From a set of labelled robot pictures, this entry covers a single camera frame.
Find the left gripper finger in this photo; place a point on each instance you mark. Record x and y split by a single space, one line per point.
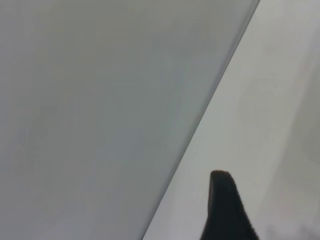
225 212

